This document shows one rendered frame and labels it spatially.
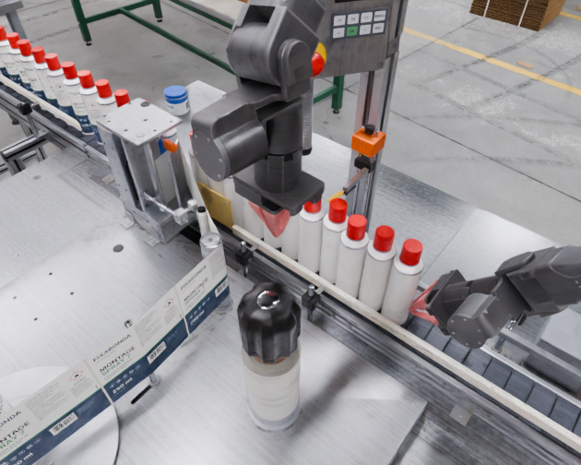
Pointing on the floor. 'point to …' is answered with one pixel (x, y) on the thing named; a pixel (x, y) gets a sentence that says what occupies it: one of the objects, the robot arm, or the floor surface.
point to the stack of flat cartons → (519, 11)
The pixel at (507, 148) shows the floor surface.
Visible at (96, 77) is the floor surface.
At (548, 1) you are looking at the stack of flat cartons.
